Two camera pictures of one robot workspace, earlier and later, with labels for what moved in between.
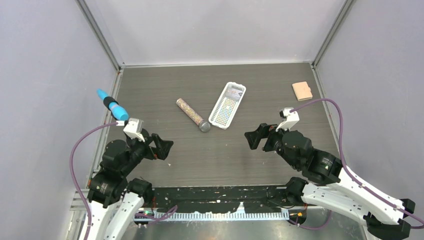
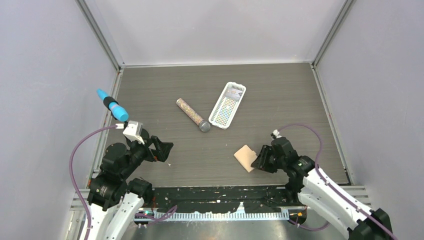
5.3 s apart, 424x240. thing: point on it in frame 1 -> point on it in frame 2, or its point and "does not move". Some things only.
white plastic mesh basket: (227, 105) does not move
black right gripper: (262, 131) -> (261, 161)
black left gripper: (162, 147) does not move
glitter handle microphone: (204, 126) does not move
